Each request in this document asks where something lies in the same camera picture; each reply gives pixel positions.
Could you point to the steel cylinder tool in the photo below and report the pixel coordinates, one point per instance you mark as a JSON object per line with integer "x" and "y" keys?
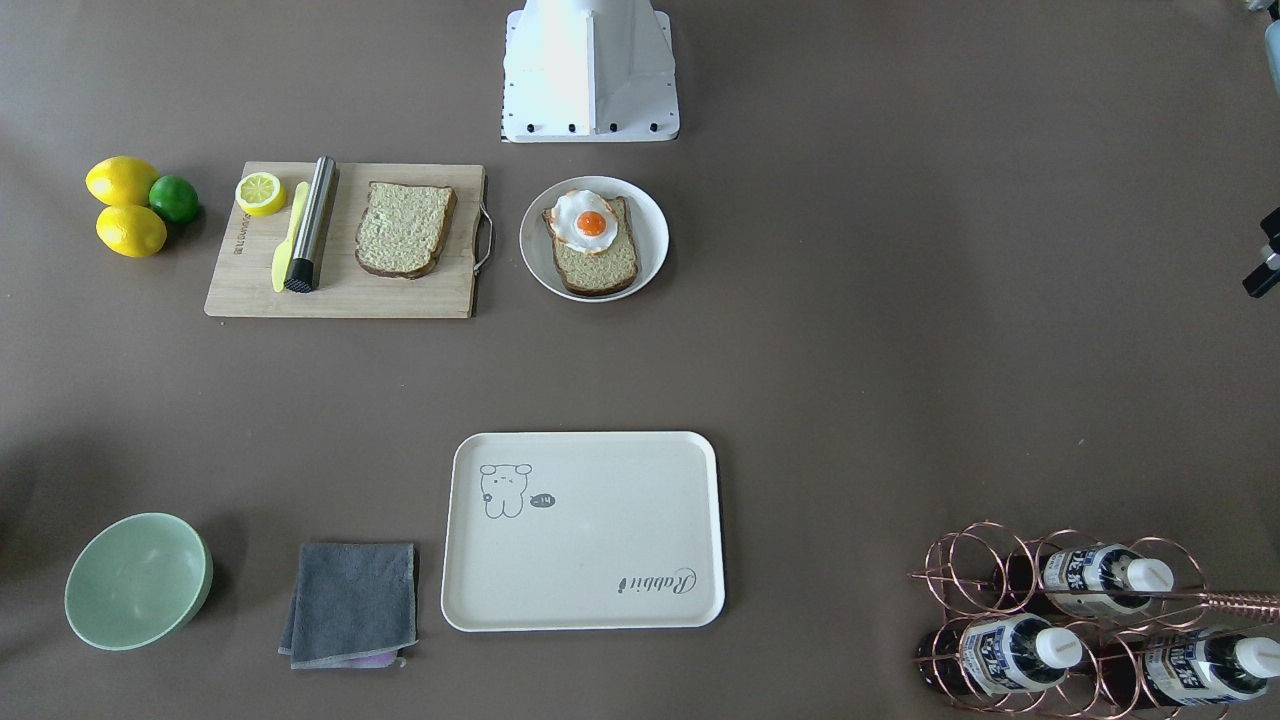
{"x": 303, "y": 270}

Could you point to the white round plate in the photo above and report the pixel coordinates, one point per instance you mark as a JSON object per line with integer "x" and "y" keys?
{"x": 647, "y": 222}

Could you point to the bread slice top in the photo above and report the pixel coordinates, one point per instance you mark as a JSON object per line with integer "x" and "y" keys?
{"x": 403, "y": 229}

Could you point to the mint green bowl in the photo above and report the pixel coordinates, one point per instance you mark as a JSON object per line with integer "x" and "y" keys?
{"x": 137, "y": 581}

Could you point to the yellow lemon near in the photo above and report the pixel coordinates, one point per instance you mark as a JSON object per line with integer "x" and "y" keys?
{"x": 131, "y": 230}

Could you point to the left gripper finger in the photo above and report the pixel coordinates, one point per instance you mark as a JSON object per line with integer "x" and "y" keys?
{"x": 1266, "y": 275}

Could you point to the cream rabbit tray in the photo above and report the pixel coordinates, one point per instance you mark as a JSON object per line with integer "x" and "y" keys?
{"x": 566, "y": 531}

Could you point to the copper wire bottle rack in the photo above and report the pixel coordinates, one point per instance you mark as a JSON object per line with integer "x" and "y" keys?
{"x": 958, "y": 571}

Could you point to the green lime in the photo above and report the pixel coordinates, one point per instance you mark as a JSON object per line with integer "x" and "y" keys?
{"x": 174, "y": 199}

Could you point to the half lemon slice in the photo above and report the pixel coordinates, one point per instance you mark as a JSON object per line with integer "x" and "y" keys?
{"x": 260, "y": 194}

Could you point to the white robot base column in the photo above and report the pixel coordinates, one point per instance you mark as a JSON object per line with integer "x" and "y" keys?
{"x": 589, "y": 72}

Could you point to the wooden cutting board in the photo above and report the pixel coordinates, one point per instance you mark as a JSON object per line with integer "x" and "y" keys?
{"x": 241, "y": 283}

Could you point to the yellow plastic knife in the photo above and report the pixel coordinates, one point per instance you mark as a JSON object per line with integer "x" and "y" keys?
{"x": 283, "y": 252}

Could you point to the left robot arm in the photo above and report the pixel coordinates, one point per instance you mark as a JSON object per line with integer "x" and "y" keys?
{"x": 1270, "y": 36}

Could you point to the tea bottle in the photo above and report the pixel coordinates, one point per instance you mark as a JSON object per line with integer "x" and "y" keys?
{"x": 1207, "y": 667}
{"x": 1102, "y": 581}
{"x": 1011, "y": 654}

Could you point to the fried egg toy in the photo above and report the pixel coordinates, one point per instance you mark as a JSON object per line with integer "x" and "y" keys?
{"x": 584, "y": 222}

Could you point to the grey folded cloth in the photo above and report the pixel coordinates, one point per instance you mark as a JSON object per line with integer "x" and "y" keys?
{"x": 353, "y": 606}

